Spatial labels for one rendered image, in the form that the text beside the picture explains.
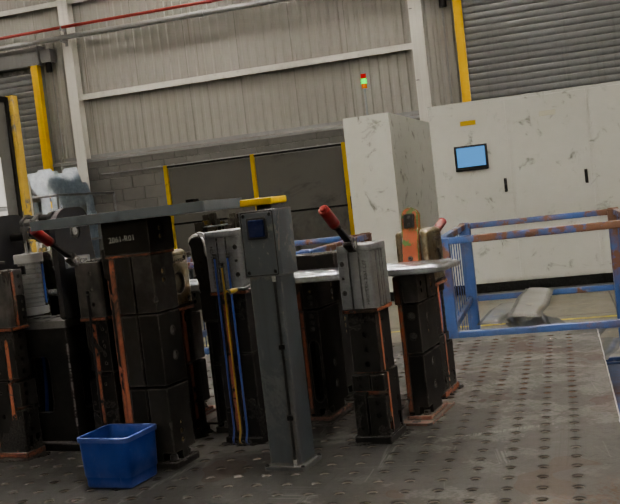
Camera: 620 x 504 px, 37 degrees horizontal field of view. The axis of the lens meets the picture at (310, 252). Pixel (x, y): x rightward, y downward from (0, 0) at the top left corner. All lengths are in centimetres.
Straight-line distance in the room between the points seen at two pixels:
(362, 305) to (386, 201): 825
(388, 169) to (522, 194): 141
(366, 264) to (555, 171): 818
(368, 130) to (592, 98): 229
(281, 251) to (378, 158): 839
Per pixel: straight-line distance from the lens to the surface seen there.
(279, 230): 153
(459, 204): 981
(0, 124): 586
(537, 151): 977
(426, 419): 181
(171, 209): 157
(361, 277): 164
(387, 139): 988
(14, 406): 196
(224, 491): 153
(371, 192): 992
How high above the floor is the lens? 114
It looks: 3 degrees down
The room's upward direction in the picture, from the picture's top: 7 degrees counter-clockwise
